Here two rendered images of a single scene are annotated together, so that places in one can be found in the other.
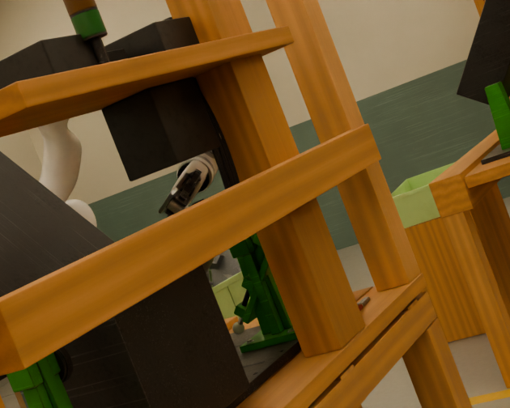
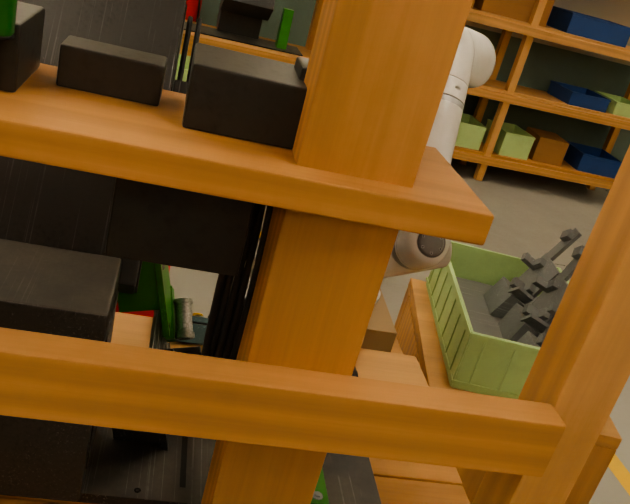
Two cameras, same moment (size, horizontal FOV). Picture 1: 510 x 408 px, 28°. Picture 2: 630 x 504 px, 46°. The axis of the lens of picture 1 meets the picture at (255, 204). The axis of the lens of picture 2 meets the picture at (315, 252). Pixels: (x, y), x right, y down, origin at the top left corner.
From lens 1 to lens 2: 1.70 m
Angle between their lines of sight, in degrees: 49
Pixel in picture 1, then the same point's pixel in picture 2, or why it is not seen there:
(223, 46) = (226, 177)
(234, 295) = (516, 362)
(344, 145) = (442, 423)
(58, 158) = not seen: hidden behind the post
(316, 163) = (320, 413)
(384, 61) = not seen: outside the picture
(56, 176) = not seen: hidden behind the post
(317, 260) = (244, 491)
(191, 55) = (105, 157)
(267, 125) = (299, 313)
